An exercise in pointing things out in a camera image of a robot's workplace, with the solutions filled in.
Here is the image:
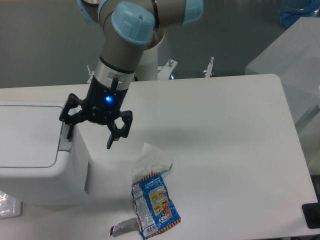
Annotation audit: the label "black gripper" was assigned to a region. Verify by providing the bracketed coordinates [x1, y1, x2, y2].
[59, 75, 133, 149]

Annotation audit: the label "white trash can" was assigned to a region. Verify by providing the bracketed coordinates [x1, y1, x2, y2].
[0, 100, 92, 206]

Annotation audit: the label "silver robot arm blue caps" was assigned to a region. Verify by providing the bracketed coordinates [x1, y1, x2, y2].
[59, 0, 204, 148]

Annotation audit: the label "clear white plastic wrapper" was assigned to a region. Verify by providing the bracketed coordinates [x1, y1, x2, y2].
[132, 142, 175, 183]

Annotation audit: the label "blue snack wrapper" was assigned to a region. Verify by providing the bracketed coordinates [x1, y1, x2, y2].
[131, 172, 181, 240]

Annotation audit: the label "small silver brown wrapper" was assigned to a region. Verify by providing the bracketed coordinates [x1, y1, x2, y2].
[109, 217, 139, 237]

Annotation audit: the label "silver levelling foot bolt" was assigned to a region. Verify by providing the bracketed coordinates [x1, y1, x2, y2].
[203, 56, 215, 78]

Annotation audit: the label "clear plastic sheet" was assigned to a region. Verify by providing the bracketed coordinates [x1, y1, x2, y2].
[0, 191, 23, 220]

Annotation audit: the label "white side table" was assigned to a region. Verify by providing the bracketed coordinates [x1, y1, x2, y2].
[244, 16, 320, 126]

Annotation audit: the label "blue plastic bag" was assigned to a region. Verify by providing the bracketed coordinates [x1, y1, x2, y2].
[278, 0, 320, 28]

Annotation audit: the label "black device at edge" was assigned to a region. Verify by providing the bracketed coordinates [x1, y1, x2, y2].
[302, 202, 320, 229]

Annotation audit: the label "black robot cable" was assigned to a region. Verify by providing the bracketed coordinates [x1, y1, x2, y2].
[110, 73, 139, 95]

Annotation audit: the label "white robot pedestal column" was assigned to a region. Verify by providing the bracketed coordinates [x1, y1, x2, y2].
[134, 40, 163, 82]

